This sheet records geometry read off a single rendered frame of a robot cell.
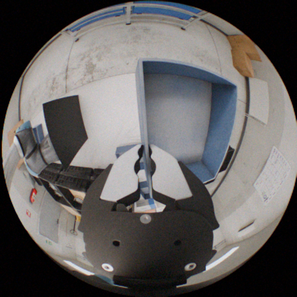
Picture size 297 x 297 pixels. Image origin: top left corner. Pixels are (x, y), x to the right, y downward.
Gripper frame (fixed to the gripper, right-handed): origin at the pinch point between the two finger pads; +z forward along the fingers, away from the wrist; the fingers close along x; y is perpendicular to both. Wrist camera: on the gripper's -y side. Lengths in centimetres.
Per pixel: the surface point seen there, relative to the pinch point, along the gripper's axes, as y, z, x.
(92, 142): 18, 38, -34
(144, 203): 87, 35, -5
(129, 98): -4.4, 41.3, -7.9
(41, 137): 4, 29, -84
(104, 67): -50, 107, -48
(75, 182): 36, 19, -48
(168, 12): -141, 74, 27
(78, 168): 37, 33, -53
